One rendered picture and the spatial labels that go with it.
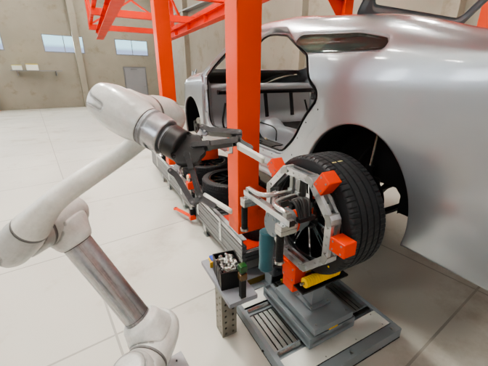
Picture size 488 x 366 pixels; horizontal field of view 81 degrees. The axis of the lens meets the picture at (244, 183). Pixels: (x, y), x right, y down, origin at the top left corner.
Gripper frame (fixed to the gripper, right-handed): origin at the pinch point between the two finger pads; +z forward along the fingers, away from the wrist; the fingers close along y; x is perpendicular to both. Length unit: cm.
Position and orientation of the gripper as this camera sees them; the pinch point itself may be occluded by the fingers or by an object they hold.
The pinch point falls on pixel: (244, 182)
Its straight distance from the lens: 62.0
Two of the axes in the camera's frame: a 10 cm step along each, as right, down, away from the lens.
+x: 0.1, -2.8, -9.6
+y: -5.2, 8.2, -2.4
